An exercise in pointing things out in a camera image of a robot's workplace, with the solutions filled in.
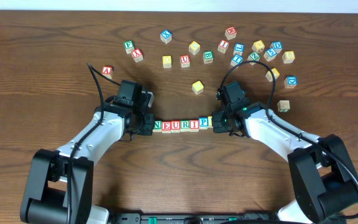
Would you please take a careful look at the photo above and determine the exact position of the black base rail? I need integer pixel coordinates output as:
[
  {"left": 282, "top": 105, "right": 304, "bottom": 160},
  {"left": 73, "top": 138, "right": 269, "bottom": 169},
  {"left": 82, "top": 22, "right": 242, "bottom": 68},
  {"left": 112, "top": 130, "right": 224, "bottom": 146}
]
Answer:
[{"left": 108, "top": 213, "right": 278, "bottom": 224}]

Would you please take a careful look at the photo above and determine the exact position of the blue X wooden block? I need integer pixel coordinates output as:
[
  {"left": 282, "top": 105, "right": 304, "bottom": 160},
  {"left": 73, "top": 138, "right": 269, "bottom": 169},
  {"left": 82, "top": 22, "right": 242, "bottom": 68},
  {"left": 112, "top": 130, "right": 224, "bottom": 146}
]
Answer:
[{"left": 160, "top": 30, "right": 172, "bottom": 44}]

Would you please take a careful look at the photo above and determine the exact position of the red E wooden block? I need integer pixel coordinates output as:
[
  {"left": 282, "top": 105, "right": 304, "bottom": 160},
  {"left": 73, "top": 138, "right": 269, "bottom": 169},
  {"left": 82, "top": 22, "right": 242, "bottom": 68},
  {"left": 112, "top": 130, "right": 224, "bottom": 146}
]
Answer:
[{"left": 162, "top": 121, "right": 172, "bottom": 133}]

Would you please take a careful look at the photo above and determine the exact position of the yellow O wooden block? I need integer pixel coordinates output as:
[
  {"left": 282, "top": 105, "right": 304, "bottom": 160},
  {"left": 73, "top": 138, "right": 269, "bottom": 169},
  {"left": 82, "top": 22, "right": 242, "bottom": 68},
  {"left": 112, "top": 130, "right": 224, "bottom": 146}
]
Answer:
[{"left": 162, "top": 55, "right": 172, "bottom": 68}]

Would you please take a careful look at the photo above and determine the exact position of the green R wooden block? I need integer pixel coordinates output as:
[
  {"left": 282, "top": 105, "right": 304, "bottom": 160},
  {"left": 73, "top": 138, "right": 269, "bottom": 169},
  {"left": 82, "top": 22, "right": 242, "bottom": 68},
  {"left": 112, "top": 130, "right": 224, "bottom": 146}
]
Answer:
[{"left": 180, "top": 120, "right": 190, "bottom": 132}]

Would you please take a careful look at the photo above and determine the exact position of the blue 5 wooden block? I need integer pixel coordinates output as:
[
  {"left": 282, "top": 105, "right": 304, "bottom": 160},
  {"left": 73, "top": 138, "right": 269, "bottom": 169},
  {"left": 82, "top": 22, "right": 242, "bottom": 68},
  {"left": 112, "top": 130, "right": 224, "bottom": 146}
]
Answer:
[{"left": 264, "top": 48, "right": 277, "bottom": 62}]

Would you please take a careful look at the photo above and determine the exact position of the red H wooden block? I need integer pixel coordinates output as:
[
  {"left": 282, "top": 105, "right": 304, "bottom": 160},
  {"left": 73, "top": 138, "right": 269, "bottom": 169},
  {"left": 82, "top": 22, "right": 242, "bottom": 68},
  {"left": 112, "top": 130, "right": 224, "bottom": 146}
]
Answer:
[{"left": 225, "top": 26, "right": 237, "bottom": 40}]

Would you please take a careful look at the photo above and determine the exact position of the blue D block near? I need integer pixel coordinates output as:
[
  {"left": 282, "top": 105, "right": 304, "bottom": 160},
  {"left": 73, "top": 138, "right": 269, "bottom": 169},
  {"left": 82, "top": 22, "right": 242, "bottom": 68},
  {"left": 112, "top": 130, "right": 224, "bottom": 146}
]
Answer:
[{"left": 284, "top": 76, "right": 298, "bottom": 89}]

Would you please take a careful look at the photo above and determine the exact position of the green N wooden block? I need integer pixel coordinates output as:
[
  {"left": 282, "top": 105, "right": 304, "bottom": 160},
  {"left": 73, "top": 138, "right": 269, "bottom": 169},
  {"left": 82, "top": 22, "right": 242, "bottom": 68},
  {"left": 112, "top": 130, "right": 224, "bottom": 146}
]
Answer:
[{"left": 153, "top": 120, "right": 162, "bottom": 132}]

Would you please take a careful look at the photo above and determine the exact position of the yellow block lower middle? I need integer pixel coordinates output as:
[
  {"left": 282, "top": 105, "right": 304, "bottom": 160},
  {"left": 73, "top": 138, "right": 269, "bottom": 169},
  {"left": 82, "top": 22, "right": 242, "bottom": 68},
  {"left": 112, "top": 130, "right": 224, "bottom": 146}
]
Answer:
[{"left": 192, "top": 80, "right": 204, "bottom": 95}]

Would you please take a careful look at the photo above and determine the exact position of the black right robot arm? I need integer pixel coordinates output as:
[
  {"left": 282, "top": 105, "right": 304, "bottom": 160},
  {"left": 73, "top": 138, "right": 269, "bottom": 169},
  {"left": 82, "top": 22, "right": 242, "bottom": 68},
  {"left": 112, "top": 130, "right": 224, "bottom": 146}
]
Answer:
[{"left": 212, "top": 82, "right": 358, "bottom": 223}]

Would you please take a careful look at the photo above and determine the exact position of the blue D block far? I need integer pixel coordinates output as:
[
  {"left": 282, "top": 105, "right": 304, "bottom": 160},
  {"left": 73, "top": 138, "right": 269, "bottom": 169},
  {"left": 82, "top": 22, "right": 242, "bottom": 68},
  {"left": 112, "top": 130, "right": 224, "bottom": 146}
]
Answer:
[{"left": 270, "top": 41, "right": 283, "bottom": 54}]

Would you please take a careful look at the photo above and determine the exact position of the blue L wooden block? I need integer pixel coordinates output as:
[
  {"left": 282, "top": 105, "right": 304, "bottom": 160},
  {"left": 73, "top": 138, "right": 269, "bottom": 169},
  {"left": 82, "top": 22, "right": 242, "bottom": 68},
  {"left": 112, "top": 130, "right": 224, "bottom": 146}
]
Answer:
[{"left": 233, "top": 43, "right": 245, "bottom": 56}]

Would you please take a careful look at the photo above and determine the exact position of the green F wooden block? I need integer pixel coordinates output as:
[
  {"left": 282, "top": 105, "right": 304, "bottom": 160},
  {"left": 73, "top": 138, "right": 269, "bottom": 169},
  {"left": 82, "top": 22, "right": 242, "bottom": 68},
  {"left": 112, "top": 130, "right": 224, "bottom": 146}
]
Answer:
[{"left": 124, "top": 40, "right": 135, "bottom": 54}]

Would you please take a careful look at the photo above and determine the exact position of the red i block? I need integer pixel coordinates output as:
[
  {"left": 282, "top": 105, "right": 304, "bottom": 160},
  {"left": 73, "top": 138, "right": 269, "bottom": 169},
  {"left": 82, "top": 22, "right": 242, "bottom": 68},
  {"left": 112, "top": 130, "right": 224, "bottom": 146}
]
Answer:
[
  {"left": 218, "top": 40, "right": 229, "bottom": 54},
  {"left": 189, "top": 119, "right": 200, "bottom": 132}
]

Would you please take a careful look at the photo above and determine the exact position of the green B wooden block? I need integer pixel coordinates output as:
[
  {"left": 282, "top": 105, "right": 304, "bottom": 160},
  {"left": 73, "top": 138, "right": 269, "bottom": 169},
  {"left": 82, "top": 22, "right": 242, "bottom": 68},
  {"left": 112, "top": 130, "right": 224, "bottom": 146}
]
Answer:
[{"left": 203, "top": 50, "right": 214, "bottom": 63}]

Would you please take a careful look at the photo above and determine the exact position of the yellow S wooden block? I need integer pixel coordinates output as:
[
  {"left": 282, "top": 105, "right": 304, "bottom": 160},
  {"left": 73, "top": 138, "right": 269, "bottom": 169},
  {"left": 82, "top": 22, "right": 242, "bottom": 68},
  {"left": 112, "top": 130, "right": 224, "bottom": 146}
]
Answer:
[{"left": 208, "top": 116, "right": 213, "bottom": 128}]

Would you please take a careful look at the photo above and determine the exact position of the yellow block near Z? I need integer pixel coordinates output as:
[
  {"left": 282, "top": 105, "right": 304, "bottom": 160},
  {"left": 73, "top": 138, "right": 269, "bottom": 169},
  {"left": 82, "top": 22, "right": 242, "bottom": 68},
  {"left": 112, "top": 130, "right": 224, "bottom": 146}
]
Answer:
[{"left": 252, "top": 40, "right": 265, "bottom": 54}]

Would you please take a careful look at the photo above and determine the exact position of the red X wooden block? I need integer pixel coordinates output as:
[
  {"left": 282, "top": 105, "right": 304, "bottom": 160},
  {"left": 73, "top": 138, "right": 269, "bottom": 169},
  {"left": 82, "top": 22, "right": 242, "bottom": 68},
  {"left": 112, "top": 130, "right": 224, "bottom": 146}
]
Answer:
[{"left": 131, "top": 49, "right": 144, "bottom": 63}]

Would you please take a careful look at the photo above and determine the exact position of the green Z wooden block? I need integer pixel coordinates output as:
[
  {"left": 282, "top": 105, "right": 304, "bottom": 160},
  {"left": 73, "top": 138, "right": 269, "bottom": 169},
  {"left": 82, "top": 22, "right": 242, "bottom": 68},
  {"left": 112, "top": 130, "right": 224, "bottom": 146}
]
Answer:
[{"left": 247, "top": 52, "right": 260, "bottom": 65}]

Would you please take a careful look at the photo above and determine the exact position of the blue d block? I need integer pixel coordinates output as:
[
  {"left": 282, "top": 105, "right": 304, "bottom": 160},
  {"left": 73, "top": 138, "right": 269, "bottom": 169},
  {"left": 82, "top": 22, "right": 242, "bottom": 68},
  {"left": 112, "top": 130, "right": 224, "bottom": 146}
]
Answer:
[
  {"left": 270, "top": 41, "right": 283, "bottom": 54},
  {"left": 284, "top": 76, "right": 298, "bottom": 89}
]

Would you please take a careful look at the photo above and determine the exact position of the yellow block upper middle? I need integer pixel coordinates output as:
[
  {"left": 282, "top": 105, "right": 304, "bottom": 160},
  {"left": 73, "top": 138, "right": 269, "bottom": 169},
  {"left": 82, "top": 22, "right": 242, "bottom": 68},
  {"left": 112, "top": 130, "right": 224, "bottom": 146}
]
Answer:
[{"left": 189, "top": 41, "right": 201, "bottom": 55}]

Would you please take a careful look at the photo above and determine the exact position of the red u block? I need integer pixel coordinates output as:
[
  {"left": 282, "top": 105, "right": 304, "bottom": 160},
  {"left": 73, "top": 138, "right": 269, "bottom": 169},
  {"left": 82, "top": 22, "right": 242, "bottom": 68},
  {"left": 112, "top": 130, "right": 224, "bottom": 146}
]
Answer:
[
  {"left": 180, "top": 55, "right": 191, "bottom": 68},
  {"left": 170, "top": 121, "right": 181, "bottom": 133}
]

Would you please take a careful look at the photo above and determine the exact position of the yellow 8 wooden block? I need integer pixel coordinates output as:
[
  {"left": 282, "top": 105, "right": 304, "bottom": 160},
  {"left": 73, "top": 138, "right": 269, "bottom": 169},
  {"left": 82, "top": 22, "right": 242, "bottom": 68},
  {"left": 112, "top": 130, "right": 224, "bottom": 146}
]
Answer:
[{"left": 282, "top": 50, "right": 296, "bottom": 64}]

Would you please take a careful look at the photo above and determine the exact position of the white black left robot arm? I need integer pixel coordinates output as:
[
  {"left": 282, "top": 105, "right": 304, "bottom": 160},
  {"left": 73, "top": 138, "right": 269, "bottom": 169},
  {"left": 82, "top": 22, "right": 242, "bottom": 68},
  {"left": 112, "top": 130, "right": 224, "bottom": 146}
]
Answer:
[{"left": 20, "top": 80, "right": 154, "bottom": 224}]

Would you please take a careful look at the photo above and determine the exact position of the blue T wooden block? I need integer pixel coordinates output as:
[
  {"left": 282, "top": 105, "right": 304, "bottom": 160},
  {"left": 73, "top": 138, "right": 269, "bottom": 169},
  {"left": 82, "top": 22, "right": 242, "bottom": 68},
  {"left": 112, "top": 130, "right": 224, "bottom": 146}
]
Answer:
[{"left": 230, "top": 54, "right": 244, "bottom": 67}]

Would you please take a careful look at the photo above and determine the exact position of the blue P wooden block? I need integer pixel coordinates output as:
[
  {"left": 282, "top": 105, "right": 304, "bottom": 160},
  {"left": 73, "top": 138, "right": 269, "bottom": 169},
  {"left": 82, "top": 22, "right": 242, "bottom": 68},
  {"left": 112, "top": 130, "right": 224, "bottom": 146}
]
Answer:
[{"left": 198, "top": 117, "right": 209, "bottom": 129}]

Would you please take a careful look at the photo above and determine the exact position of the red A wooden block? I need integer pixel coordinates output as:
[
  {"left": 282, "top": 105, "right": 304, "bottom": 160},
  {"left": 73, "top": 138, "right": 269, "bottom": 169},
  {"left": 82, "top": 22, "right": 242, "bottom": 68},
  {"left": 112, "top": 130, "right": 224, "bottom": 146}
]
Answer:
[{"left": 101, "top": 66, "right": 114, "bottom": 79}]

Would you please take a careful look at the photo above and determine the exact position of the yellow block with picture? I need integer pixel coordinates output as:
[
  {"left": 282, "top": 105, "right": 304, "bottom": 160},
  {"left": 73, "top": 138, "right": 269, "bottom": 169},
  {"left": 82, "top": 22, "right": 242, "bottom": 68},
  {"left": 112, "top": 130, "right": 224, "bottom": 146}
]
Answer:
[{"left": 265, "top": 68, "right": 280, "bottom": 82}]

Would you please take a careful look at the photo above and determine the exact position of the green 7 wooden block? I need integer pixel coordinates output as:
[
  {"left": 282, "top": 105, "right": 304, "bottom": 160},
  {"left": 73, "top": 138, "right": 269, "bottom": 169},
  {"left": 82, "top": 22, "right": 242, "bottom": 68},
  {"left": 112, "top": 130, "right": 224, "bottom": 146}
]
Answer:
[{"left": 277, "top": 100, "right": 290, "bottom": 113}]

